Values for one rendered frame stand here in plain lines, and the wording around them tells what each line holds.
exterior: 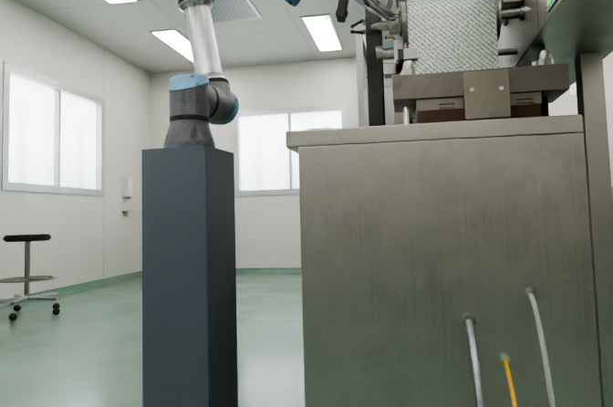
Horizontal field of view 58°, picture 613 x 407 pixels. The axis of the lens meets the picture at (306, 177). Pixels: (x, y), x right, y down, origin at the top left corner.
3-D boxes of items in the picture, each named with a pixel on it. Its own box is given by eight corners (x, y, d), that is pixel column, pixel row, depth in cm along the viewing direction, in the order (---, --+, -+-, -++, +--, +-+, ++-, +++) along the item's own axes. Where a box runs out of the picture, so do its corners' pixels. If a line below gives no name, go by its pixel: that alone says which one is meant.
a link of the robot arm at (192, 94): (160, 117, 161) (160, 71, 162) (188, 123, 173) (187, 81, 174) (193, 112, 156) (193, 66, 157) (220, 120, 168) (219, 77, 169)
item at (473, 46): (410, 96, 152) (408, 30, 153) (499, 90, 147) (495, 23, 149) (410, 95, 151) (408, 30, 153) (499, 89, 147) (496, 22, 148)
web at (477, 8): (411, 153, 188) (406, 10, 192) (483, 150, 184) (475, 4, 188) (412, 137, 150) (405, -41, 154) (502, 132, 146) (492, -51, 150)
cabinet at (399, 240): (374, 319, 370) (369, 192, 377) (473, 319, 358) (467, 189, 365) (304, 527, 123) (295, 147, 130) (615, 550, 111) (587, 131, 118)
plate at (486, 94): (464, 120, 129) (462, 74, 130) (509, 118, 127) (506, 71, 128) (465, 119, 126) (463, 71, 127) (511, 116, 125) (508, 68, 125)
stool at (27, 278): (23, 308, 461) (24, 234, 466) (80, 308, 451) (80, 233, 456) (-27, 320, 407) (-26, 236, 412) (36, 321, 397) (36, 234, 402)
